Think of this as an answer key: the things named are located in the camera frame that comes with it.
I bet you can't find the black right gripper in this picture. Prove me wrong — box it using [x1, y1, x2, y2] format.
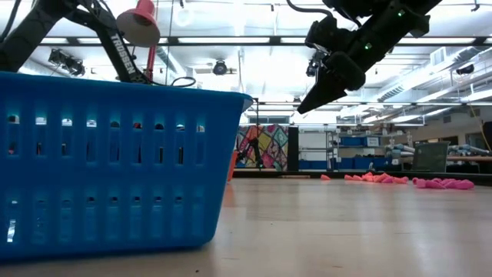
[297, 3, 431, 115]

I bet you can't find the orange plastic basket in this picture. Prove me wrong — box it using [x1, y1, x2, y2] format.
[227, 149, 239, 182]

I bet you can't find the blue plastic basket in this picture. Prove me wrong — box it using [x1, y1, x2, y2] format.
[0, 72, 254, 261]

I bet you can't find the shelf with blue bins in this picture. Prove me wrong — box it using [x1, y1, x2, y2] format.
[299, 130, 385, 171]

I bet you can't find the black upright panel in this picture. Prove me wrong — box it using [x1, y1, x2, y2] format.
[287, 125, 300, 172]

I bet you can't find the colourful patchwork hanging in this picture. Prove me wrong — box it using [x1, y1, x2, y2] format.
[236, 123, 289, 172]

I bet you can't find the small black background robot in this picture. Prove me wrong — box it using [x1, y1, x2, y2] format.
[236, 137, 265, 169]

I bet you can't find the red desk lamp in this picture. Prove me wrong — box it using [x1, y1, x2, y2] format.
[116, 0, 161, 82]

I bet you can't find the black overhead rig device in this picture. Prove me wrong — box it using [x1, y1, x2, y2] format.
[48, 48, 86, 77]

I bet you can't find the black hanging camera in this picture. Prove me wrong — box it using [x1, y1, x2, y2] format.
[306, 48, 327, 78]

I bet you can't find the black ceiling camera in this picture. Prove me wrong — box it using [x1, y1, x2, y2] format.
[212, 58, 228, 77]

